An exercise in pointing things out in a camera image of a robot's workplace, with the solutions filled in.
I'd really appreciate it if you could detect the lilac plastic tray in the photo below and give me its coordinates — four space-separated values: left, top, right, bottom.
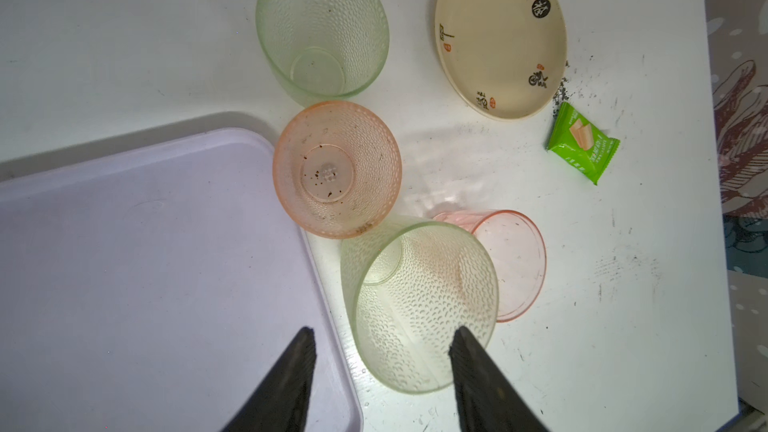
1 128 363 431

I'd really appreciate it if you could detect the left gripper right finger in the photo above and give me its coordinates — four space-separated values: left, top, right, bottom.
449 326 547 432

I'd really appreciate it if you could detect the green snack packet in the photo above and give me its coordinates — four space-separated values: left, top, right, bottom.
547 102 620 185

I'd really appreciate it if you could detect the pale green far glass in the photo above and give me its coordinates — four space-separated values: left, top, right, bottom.
255 0 390 107

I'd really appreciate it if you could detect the pale green large glass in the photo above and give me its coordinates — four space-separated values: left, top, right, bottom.
340 215 499 394

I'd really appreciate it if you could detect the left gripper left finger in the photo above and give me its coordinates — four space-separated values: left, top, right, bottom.
223 327 317 431

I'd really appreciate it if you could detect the cream small plate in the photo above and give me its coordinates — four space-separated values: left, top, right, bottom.
434 0 567 121

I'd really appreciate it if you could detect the pink glass front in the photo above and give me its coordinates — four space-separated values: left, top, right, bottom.
434 210 547 323

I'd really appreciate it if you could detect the pink glass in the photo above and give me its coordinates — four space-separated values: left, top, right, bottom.
273 101 402 239
434 210 547 323

